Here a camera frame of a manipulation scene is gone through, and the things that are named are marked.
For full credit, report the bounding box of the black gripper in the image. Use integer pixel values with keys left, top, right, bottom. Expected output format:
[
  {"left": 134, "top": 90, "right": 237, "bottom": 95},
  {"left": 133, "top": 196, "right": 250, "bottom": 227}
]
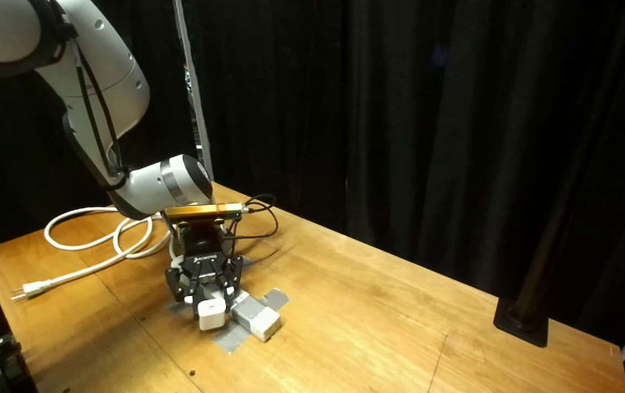
[{"left": 166, "top": 223, "right": 241, "bottom": 309}]

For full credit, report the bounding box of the white charging block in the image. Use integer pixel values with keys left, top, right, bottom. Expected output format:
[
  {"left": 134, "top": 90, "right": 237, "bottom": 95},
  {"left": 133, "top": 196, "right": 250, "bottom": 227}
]
[{"left": 197, "top": 296, "right": 226, "bottom": 331}]

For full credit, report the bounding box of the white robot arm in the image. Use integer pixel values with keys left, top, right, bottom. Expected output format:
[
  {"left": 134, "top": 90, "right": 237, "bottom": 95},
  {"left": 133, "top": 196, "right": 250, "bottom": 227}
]
[{"left": 0, "top": 0, "right": 245, "bottom": 227}]

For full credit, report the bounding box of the white power strip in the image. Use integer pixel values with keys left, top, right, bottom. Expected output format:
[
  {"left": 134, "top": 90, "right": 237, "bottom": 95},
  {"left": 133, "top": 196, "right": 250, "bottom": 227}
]
[{"left": 232, "top": 291, "right": 281, "bottom": 342}]

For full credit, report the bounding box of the black curtain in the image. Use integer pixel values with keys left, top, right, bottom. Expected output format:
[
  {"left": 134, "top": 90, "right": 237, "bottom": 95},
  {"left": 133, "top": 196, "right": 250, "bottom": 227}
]
[{"left": 0, "top": 0, "right": 625, "bottom": 342}]

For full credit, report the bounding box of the gold wrist camera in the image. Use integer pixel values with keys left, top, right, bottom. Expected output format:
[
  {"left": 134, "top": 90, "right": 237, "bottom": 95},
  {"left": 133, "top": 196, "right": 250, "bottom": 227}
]
[{"left": 164, "top": 202, "right": 249, "bottom": 220}]

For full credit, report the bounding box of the black camera cable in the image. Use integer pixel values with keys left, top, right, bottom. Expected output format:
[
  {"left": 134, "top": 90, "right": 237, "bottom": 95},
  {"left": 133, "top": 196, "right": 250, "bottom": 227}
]
[{"left": 221, "top": 191, "right": 281, "bottom": 253}]

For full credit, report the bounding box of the white power cord with plug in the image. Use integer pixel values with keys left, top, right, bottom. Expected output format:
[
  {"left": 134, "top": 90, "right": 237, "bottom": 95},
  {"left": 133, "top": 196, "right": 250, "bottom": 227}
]
[{"left": 10, "top": 205, "right": 181, "bottom": 303}]

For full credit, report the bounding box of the black post with base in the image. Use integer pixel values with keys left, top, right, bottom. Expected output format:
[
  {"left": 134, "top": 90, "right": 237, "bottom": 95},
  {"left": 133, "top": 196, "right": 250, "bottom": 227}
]
[{"left": 493, "top": 127, "right": 600, "bottom": 346}]

